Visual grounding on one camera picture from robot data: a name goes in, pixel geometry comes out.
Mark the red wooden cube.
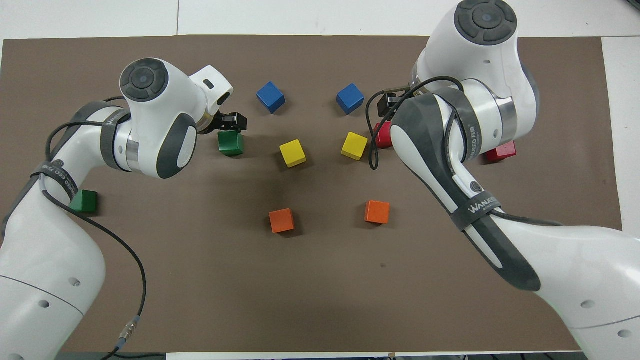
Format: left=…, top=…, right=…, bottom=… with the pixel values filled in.
left=482, top=141, right=517, bottom=163
left=374, top=122, right=396, bottom=150

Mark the green wooden cube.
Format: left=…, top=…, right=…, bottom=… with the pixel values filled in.
left=218, top=131, right=245, bottom=157
left=69, top=190, right=99, bottom=215

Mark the blue wooden cube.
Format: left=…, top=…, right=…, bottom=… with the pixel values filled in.
left=336, top=83, right=365, bottom=116
left=256, top=81, right=286, bottom=114

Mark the brown paper table mat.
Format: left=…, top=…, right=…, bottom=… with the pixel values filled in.
left=0, top=34, right=623, bottom=353

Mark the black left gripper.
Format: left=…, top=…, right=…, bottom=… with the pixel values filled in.
left=199, top=112, right=249, bottom=136

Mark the orange wooden cube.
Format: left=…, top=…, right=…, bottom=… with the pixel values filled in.
left=269, top=208, right=296, bottom=234
left=364, top=200, right=391, bottom=225

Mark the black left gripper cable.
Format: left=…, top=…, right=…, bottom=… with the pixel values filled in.
left=44, top=96, right=147, bottom=360

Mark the black floor cable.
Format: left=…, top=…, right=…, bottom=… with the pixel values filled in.
left=107, top=351, right=167, bottom=360

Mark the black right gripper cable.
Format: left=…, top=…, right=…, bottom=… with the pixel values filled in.
left=366, top=76, right=566, bottom=227

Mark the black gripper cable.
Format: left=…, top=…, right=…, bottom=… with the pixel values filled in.
left=366, top=76, right=566, bottom=227
left=44, top=96, right=147, bottom=360

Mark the yellow wooden cube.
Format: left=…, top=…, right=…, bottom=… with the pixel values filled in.
left=279, top=139, right=307, bottom=168
left=341, top=131, right=369, bottom=161

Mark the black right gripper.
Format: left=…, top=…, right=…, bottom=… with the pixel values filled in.
left=377, top=87, right=418, bottom=119

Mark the dark grey cable strap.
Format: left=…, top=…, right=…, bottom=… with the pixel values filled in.
left=434, top=87, right=488, bottom=166
left=100, top=109, right=133, bottom=172
left=31, top=159, right=77, bottom=202
left=451, top=196, right=503, bottom=232

